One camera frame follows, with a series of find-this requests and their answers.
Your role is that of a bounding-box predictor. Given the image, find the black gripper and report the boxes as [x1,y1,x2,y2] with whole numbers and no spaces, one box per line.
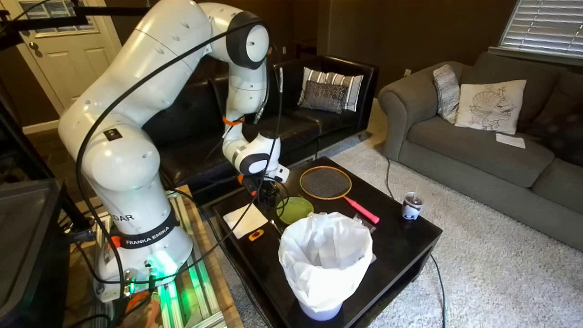
[243,171,288,215]

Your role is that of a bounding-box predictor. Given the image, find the green plastic bowl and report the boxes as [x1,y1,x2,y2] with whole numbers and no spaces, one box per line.
[274,195,315,226]

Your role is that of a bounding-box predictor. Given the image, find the white paper napkin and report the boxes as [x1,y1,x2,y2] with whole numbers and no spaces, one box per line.
[223,202,270,241]

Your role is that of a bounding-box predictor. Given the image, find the white bag lined trash bin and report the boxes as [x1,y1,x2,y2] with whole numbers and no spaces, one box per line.
[277,210,376,323]

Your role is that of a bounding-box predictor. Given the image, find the black leather sofa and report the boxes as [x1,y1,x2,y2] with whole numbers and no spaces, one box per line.
[142,53,379,206]

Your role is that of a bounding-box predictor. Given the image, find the grey patterned sofa pillow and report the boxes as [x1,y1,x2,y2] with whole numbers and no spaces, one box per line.
[297,66,366,117]

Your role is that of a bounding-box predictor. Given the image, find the black wooden coffee table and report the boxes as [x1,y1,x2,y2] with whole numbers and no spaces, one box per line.
[208,155,445,328]

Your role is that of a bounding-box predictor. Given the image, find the grey fabric sofa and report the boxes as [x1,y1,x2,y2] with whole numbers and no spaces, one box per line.
[377,51,583,253]

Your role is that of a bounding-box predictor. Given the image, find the grey white striped pillow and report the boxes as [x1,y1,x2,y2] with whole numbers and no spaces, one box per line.
[432,62,461,124]

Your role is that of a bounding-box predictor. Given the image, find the white printed pillow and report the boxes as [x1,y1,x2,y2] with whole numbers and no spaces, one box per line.
[454,78,529,137]

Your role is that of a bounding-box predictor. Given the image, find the white panel door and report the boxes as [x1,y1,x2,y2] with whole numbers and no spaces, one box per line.
[15,0,124,126]

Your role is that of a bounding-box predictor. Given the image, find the white paper sheet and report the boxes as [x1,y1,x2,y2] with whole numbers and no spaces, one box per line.
[494,131,529,151]

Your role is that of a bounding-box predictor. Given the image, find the black cabinet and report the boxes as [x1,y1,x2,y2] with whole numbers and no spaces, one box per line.
[0,97,75,328]

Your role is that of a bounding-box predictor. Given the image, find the dark dotted pillow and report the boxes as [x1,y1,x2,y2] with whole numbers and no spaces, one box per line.
[534,108,583,168]

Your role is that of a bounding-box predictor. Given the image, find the white window blinds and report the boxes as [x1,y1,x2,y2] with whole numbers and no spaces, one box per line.
[498,0,583,60]

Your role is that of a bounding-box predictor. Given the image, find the badminton racket with red handle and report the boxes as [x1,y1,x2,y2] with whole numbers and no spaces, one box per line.
[297,164,383,226]

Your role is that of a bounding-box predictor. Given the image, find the thin floor cable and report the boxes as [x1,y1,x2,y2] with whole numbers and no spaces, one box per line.
[381,151,397,188]
[427,252,448,328]

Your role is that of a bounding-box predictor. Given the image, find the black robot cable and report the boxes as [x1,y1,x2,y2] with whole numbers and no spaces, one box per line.
[71,20,290,306]

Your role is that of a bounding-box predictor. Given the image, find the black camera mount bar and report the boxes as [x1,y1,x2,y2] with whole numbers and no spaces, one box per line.
[0,4,153,51]

